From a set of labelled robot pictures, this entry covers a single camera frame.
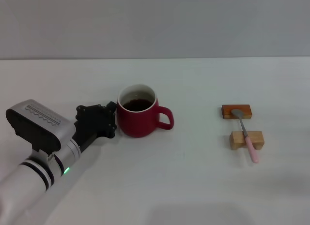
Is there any red ceramic coffee cup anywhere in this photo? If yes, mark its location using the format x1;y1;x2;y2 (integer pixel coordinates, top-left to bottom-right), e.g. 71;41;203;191
116;84;174;138

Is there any dark brown wooden block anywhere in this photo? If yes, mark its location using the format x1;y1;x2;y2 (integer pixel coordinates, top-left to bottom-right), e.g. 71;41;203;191
221;104;253;120

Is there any grey left wrist camera housing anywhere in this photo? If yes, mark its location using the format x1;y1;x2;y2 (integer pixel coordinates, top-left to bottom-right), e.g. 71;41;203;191
6;99;76;154

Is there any light wooden arch block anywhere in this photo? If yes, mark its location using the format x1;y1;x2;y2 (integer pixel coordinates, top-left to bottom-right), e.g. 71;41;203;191
229;130;264;151

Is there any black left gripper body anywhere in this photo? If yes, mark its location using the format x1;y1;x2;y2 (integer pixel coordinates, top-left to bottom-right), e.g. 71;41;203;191
72;104;117;153

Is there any pink handled metal spoon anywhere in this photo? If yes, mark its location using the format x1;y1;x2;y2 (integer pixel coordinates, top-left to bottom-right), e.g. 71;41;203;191
230;108;260;164

